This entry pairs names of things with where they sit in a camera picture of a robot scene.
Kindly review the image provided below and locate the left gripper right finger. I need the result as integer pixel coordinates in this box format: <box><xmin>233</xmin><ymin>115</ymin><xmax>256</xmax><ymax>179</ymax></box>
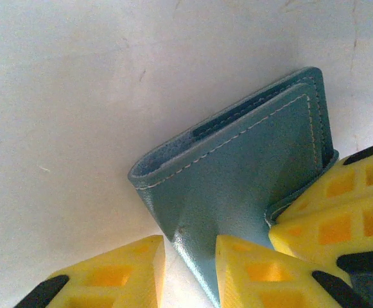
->
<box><xmin>214</xmin><ymin>234</ymin><xmax>372</xmax><ymax>308</ymax></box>

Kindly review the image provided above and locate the blue leather card holder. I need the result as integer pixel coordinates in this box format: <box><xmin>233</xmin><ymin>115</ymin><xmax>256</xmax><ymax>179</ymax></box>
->
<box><xmin>127</xmin><ymin>66</ymin><xmax>340</xmax><ymax>307</ymax></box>

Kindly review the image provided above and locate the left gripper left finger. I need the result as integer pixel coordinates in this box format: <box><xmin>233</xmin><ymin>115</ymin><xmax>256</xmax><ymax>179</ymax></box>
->
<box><xmin>12</xmin><ymin>234</ymin><xmax>167</xmax><ymax>308</ymax></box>

